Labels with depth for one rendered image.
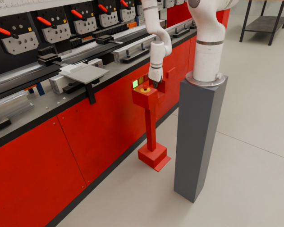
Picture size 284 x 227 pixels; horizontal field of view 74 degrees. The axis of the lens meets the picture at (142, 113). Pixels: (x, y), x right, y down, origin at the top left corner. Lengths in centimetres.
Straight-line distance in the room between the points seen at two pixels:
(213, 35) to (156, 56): 48
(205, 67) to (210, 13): 23
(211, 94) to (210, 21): 31
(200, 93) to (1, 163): 104
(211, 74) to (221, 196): 108
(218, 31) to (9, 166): 118
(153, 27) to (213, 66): 49
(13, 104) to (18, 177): 40
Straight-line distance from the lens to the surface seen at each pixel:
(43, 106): 122
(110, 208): 166
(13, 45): 113
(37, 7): 118
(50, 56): 149
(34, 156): 125
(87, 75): 115
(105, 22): 143
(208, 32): 89
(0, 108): 119
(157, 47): 125
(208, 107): 98
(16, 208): 140
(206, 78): 96
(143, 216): 160
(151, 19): 125
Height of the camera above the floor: 145
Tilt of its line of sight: 37 degrees down
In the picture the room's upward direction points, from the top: 5 degrees counter-clockwise
